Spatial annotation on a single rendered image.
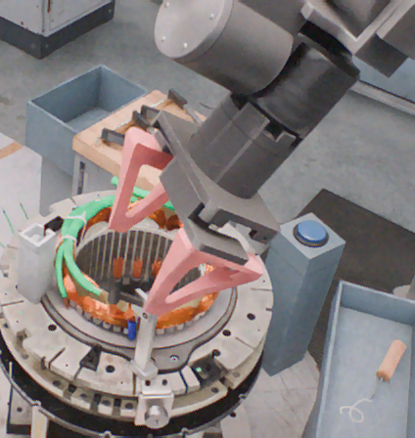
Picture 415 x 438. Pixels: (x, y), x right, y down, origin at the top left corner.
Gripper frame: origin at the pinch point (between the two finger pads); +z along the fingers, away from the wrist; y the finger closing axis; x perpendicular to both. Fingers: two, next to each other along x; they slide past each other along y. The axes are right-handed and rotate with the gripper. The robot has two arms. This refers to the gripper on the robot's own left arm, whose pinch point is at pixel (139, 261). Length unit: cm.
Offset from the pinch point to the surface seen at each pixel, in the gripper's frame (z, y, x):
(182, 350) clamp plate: 18.0, -12.4, 25.4
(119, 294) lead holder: 13.3, -12.7, 13.2
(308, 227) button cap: 9, -33, 52
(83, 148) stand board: 22, -54, 29
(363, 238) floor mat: 50, -122, 186
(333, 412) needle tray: 15.6, -5.7, 43.8
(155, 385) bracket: 20.4, -8.9, 21.8
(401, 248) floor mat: 45, -115, 194
